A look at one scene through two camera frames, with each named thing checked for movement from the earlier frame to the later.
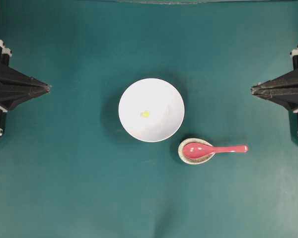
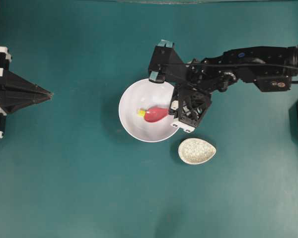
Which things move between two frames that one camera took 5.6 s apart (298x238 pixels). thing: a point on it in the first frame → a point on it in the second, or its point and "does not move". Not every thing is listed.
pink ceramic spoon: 199,150 → 155,114
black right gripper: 290,89 → 166,66
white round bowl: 151,110 does not move
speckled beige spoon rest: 192,160 does not move
